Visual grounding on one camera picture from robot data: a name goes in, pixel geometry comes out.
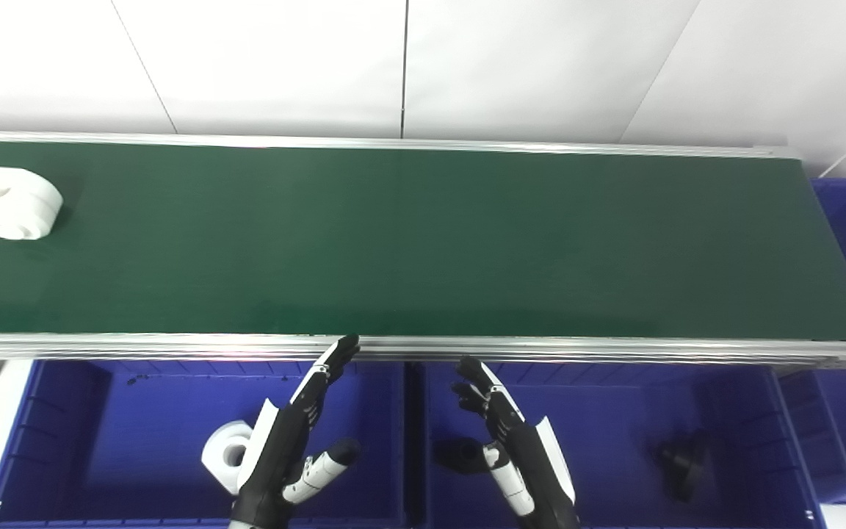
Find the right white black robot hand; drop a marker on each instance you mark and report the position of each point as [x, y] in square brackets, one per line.
[529, 459]

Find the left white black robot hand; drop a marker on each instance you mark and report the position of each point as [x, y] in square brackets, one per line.
[276, 455]

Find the green conveyor belt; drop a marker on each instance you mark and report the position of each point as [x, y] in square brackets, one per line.
[540, 348]
[430, 242]

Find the black plastic part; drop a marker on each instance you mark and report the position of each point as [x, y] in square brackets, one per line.
[458, 455]
[680, 464]

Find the white round plastic part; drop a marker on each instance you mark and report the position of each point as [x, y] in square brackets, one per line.
[15, 206]
[219, 454]

